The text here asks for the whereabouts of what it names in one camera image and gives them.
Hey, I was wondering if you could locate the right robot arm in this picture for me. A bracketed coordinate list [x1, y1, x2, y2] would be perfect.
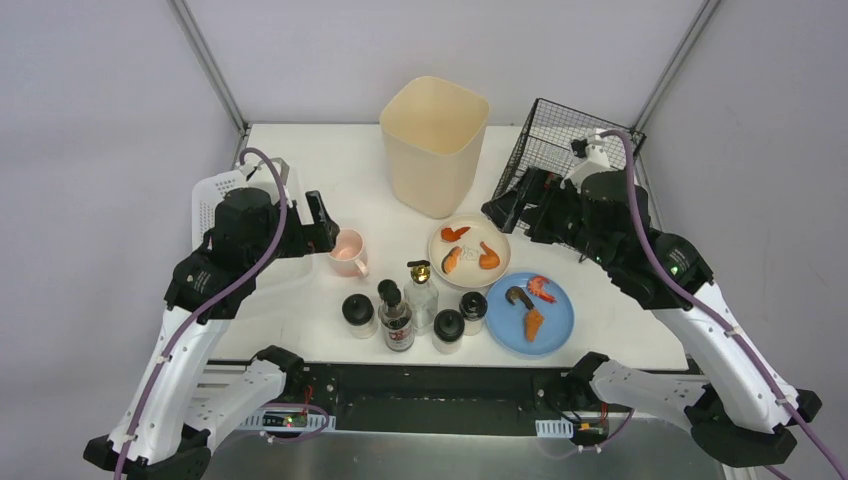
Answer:
[482, 168, 822, 468]

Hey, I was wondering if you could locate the black wire basket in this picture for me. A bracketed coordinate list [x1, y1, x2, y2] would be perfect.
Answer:
[489, 97, 647, 233]

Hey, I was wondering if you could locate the orange food piece top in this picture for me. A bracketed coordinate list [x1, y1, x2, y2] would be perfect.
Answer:
[440, 226, 470, 243]

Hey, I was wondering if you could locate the orange curved food piece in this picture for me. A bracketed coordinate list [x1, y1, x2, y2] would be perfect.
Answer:
[478, 242, 501, 270]

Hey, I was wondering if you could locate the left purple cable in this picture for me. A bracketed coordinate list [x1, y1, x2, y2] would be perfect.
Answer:
[112, 146, 291, 480]

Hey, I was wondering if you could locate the clear glass bottle gold cap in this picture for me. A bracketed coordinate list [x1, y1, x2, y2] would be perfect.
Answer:
[403, 260, 439, 336]

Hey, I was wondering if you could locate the beige plate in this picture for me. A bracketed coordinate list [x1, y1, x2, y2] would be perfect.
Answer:
[427, 214, 512, 289]

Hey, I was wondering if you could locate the pink mug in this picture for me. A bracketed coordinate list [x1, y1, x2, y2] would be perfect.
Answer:
[329, 228, 369, 278]

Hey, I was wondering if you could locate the red shrimp toy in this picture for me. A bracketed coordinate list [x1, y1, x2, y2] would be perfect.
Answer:
[526, 275, 557, 304]

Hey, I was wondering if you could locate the white plastic basket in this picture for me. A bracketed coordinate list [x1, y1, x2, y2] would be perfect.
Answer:
[191, 164, 314, 288]

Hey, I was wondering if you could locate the beige plastic bin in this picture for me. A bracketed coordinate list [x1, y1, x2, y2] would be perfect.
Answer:
[379, 76, 490, 219]

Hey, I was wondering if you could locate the orange dark food piece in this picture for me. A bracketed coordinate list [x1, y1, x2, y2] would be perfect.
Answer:
[440, 246, 463, 275]

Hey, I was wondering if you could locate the black lid jar right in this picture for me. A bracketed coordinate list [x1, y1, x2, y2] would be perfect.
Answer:
[459, 291, 488, 336]

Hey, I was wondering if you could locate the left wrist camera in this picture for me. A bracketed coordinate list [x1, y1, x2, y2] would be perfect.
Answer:
[238, 158, 291, 191]

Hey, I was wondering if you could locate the small dark spice jar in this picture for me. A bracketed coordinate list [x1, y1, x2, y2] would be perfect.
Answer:
[377, 279, 397, 302]

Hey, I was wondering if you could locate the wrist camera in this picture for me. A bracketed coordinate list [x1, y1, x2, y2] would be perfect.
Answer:
[565, 128, 613, 189]
[238, 158, 291, 191]

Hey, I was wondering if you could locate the blue plate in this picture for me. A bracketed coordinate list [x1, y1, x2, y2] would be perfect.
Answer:
[486, 272, 575, 357]

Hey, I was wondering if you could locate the black lid jar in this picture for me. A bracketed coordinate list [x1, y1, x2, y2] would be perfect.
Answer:
[341, 293, 378, 339]
[459, 291, 488, 336]
[433, 309, 465, 354]

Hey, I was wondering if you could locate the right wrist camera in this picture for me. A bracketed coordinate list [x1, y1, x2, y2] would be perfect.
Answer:
[565, 128, 613, 189]

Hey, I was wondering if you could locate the black lid jar middle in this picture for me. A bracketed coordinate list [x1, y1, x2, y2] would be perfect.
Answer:
[433, 309, 465, 354]

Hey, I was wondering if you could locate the orange fried food piece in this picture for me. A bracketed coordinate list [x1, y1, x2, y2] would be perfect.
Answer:
[524, 308, 545, 343]

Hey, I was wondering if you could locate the soy sauce bottle red label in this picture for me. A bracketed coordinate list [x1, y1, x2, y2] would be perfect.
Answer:
[378, 287, 414, 352]

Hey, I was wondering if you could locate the dark curved food piece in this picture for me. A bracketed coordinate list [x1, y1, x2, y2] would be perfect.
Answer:
[505, 286, 535, 311]

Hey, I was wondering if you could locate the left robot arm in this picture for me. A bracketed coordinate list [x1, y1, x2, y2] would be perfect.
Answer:
[83, 187, 339, 479]

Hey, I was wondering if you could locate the black lid jar left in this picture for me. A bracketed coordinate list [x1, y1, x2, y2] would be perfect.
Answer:
[341, 293, 378, 339]

